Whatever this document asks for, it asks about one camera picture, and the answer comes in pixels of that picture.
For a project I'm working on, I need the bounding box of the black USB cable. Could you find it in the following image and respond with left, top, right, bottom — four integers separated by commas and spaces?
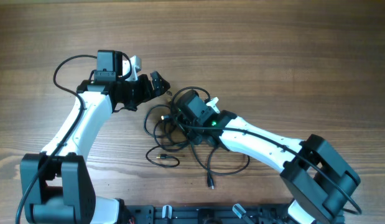
160, 114, 251, 190

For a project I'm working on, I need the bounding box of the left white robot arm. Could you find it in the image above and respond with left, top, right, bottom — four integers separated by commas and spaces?
15, 50, 170, 223

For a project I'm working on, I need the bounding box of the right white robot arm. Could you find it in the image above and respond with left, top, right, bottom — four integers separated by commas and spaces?
170, 89, 362, 223

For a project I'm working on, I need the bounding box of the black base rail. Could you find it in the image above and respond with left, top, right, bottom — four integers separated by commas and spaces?
119, 203, 296, 224

